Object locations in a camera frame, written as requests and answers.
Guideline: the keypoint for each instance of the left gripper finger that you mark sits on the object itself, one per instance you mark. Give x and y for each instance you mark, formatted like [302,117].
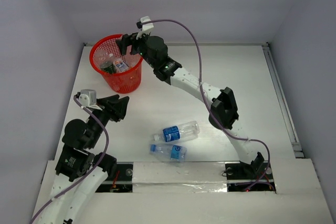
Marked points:
[110,103]
[122,104]

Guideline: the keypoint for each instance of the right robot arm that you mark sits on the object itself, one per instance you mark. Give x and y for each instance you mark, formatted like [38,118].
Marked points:
[223,110]

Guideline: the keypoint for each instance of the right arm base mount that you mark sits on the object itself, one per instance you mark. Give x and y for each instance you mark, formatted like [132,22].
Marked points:
[238,180]

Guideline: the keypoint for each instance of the aluminium rail right edge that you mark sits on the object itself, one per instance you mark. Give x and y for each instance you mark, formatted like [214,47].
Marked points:
[291,130]

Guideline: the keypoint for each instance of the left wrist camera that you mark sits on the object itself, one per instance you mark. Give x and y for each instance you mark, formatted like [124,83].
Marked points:
[87,98]

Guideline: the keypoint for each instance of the large clear plastic bottle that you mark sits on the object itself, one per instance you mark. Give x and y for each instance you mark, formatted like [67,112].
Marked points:
[129,59]

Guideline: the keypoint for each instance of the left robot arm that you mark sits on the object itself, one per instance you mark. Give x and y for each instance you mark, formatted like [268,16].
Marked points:
[83,164]

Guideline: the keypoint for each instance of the blue label large bottle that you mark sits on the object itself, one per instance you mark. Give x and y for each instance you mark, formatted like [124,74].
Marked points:
[183,132]

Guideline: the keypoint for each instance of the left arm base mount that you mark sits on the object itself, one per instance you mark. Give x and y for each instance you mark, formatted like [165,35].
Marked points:
[120,182]

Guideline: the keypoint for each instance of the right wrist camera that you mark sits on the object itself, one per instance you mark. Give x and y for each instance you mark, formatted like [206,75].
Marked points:
[145,26]

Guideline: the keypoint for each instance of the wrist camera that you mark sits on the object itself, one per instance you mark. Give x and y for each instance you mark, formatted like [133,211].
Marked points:
[145,26]
[87,98]

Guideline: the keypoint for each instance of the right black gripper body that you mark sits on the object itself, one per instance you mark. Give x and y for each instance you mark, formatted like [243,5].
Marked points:
[132,39]

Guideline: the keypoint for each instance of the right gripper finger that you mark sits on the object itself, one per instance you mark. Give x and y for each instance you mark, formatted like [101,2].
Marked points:
[122,44]
[135,49]

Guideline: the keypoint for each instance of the blue cap small bottle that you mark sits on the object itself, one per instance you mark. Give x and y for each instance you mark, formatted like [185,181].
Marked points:
[168,152]

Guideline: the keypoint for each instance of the red mesh plastic bin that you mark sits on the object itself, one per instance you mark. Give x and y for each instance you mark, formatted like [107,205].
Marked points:
[123,73]

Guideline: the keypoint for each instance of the white label clear bottle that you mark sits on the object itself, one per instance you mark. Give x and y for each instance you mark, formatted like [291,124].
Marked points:
[119,66]

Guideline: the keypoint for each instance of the green label clear bottle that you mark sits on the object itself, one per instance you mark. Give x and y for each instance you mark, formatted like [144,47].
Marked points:
[103,61]

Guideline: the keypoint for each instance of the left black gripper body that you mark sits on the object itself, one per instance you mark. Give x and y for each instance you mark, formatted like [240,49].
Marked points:
[109,107]

